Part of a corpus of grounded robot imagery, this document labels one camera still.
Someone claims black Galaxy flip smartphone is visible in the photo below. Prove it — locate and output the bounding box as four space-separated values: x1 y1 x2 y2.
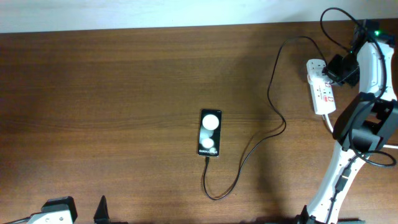
197 109 222 157

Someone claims white power strip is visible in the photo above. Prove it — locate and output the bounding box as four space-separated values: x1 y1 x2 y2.
306 59 336 115

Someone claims black USB charging cable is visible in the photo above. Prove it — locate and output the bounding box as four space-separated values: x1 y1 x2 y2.
202 35 328 201

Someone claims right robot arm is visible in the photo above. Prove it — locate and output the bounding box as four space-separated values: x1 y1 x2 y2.
295 20 397 223

